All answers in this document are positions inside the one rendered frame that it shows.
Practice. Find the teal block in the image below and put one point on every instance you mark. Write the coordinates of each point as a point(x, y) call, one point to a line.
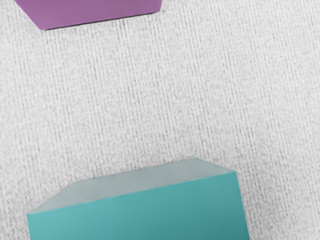
point(140, 215)

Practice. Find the purple block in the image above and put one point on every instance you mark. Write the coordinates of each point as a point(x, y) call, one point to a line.
point(90, 11)

